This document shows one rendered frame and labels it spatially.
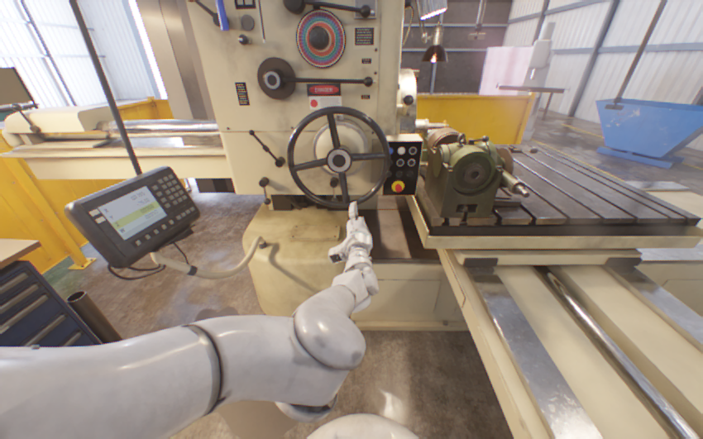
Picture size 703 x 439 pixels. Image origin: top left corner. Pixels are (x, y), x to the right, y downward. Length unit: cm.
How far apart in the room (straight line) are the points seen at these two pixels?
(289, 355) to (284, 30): 106
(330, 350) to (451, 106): 362
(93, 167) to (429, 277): 212
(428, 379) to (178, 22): 252
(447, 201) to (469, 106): 273
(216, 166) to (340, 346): 151
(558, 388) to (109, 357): 113
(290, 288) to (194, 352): 153
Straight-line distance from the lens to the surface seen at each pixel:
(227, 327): 28
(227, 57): 123
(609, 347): 145
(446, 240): 128
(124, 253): 104
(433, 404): 180
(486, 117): 398
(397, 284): 170
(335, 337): 31
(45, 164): 237
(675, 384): 147
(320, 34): 105
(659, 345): 158
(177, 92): 213
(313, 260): 159
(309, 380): 31
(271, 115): 120
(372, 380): 181
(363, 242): 74
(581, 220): 158
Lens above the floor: 162
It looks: 32 degrees down
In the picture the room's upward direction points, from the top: 1 degrees counter-clockwise
